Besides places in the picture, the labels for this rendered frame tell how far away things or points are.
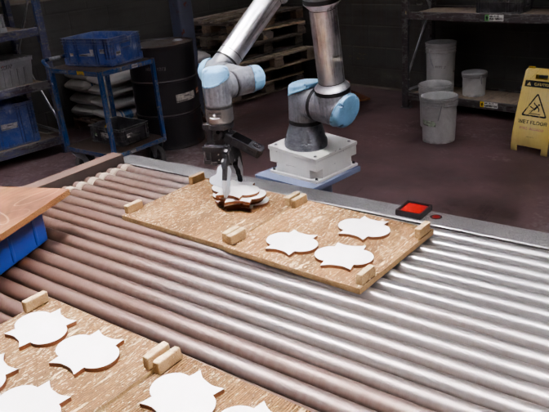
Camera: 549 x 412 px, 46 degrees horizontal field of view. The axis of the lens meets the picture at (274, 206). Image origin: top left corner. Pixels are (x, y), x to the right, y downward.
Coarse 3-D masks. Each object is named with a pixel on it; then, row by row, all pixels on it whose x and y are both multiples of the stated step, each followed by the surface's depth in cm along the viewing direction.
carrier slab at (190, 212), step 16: (176, 192) 203; (192, 192) 202; (208, 192) 201; (272, 192) 197; (144, 208) 193; (160, 208) 192; (176, 208) 191; (192, 208) 190; (208, 208) 189; (224, 208) 188; (256, 208) 186; (272, 208) 185; (288, 208) 185; (144, 224) 184; (160, 224) 181; (176, 224) 180; (192, 224) 179; (208, 224) 178; (224, 224) 178; (240, 224) 177; (256, 224) 176; (192, 240) 173; (208, 240) 169
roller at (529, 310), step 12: (72, 192) 217; (84, 192) 215; (108, 204) 206; (120, 204) 203; (384, 276) 150; (396, 276) 148; (408, 276) 147; (420, 276) 146; (432, 288) 143; (444, 288) 141; (456, 288) 140; (468, 288) 140; (468, 300) 138; (480, 300) 136; (492, 300) 135; (504, 300) 134; (516, 300) 134; (516, 312) 132; (528, 312) 131; (540, 312) 130
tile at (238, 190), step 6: (216, 186) 189; (234, 186) 189; (240, 186) 189; (246, 186) 189; (252, 186) 188; (216, 192) 186; (222, 192) 185; (234, 192) 185; (240, 192) 185; (246, 192) 185; (252, 192) 185; (258, 192) 185; (234, 198) 183; (240, 198) 182
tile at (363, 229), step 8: (344, 224) 169; (352, 224) 169; (360, 224) 168; (368, 224) 168; (376, 224) 167; (384, 224) 167; (344, 232) 164; (352, 232) 164; (360, 232) 164; (368, 232) 163; (376, 232) 163; (384, 232) 163; (360, 240) 161
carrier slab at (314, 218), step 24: (288, 216) 179; (312, 216) 178; (336, 216) 177; (360, 216) 175; (240, 240) 167; (264, 240) 166; (336, 240) 163; (384, 240) 160; (408, 240) 159; (288, 264) 153; (312, 264) 152; (384, 264) 149; (360, 288) 140
